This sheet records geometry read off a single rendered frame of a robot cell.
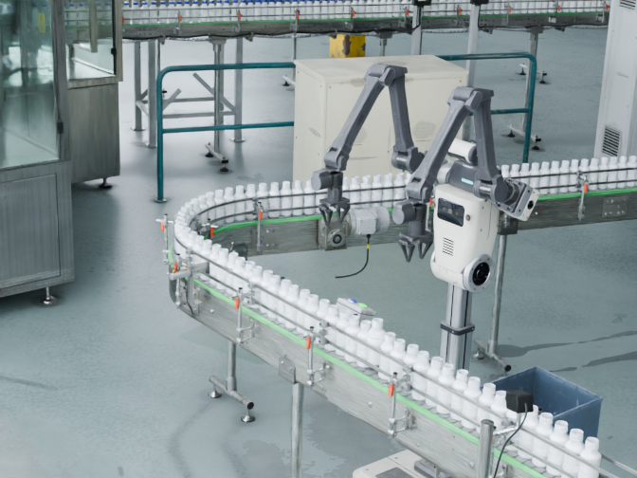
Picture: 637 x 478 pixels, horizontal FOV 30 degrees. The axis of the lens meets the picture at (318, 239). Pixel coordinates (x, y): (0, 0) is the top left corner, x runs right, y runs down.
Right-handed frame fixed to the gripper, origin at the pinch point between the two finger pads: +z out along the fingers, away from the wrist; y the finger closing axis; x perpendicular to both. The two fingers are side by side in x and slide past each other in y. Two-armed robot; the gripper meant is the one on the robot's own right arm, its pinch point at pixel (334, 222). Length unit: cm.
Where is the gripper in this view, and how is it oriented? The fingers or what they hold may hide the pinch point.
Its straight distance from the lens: 448.0
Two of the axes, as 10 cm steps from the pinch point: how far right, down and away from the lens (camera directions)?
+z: -0.4, 9.4, 3.3
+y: -7.8, 1.8, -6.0
